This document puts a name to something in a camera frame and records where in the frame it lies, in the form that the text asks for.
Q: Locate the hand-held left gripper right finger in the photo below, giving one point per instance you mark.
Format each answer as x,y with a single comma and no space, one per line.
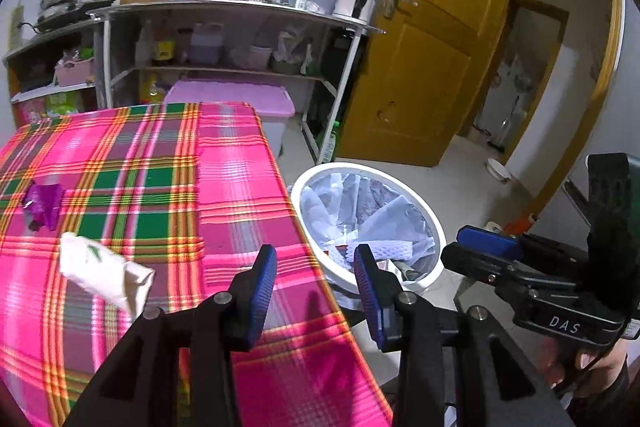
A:
369,294

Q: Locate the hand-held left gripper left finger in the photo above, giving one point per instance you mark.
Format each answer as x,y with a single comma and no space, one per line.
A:
261,292

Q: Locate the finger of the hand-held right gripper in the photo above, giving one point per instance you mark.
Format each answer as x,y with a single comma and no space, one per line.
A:
480,264
490,242

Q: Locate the white foam fruit net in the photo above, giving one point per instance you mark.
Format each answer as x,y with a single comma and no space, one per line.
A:
392,252

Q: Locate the white round bin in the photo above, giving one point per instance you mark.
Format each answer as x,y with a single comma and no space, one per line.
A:
305,227

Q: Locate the person's right hand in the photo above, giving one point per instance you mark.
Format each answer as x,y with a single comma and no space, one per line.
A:
580,367

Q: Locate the white bowl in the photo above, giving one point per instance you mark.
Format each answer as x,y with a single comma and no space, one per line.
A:
499,169

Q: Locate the clear plastic bin liner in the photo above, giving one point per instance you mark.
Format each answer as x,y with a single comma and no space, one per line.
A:
325,207

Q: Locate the pink plaid tablecloth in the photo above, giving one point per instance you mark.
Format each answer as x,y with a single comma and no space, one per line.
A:
225,187

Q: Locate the green glass bottle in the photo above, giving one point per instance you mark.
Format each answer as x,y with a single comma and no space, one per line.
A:
332,144

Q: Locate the crumpled white paper carton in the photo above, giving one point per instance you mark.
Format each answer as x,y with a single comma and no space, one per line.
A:
100,269

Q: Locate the yellow wooden door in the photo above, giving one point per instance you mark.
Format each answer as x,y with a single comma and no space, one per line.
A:
430,57

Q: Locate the pink lidded storage box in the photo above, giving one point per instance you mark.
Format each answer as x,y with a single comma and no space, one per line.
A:
230,94

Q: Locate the yellow oil bottle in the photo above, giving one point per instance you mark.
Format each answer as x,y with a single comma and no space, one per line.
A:
153,91

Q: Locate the purple foil wrapper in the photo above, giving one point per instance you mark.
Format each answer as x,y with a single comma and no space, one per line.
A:
45,207

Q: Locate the white plastic bag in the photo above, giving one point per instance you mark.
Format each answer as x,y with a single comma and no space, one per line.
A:
292,52

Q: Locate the purple plastic jug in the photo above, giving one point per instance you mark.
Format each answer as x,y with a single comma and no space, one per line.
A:
206,45

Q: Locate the dark oil bottle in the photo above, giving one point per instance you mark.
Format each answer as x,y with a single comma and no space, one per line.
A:
163,47

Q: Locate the large metal shelf rack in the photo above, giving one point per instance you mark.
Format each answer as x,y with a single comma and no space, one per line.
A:
225,9

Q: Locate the pink plastic basket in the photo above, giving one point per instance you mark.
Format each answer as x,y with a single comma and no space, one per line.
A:
75,73

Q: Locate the black stove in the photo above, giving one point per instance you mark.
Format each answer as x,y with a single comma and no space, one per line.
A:
75,13

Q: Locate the small shelf unit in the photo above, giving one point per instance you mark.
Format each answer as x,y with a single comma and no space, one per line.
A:
30,44

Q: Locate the yellow wall power strip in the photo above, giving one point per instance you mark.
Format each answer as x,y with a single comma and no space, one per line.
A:
17,27

